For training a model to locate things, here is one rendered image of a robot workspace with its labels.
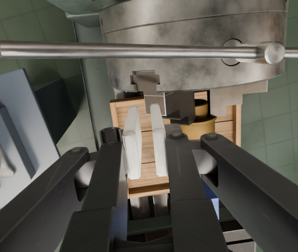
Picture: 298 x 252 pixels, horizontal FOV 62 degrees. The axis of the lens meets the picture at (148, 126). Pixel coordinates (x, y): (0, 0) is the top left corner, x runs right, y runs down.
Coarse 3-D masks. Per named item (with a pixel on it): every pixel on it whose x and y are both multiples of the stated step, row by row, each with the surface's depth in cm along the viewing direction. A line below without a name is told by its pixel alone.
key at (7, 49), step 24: (0, 48) 17; (24, 48) 17; (48, 48) 18; (72, 48) 18; (96, 48) 19; (120, 48) 20; (144, 48) 21; (168, 48) 22; (192, 48) 23; (216, 48) 24; (240, 48) 25; (288, 48) 26
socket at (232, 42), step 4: (228, 40) 31; (232, 40) 32; (236, 40) 32; (224, 44) 31; (228, 44) 32; (232, 44) 32; (236, 44) 32; (224, 60) 32; (228, 60) 32; (232, 60) 32; (236, 60) 32; (228, 64) 32; (232, 64) 32
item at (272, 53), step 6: (246, 42) 28; (252, 42) 27; (258, 42) 26; (264, 42) 25; (270, 42) 24; (276, 42) 24; (258, 48) 25; (264, 48) 24; (270, 48) 24; (276, 48) 24; (282, 48) 24; (258, 54) 25; (264, 54) 24; (270, 54) 24; (276, 54) 24; (282, 54) 24; (240, 60) 29; (246, 60) 28; (252, 60) 26; (258, 60) 25; (264, 60) 24; (270, 60) 24; (276, 60) 24
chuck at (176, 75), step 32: (128, 32) 34; (160, 32) 32; (192, 32) 31; (224, 32) 31; (256, 32) 32; (128, 64) 36; (160, 64) 33; (192, 64) 32; (224, 64) 32; (256, 64) 33
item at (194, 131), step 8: (200, 104) 47; (208, 104) 49; (200, 112) 47; (208, 112) 49; (200, 120) 47; (208, 120) 46; (184, 128) 48; (192, 128) 47; (200, 128) 47; (208, 128) 48; (192, 136) 48
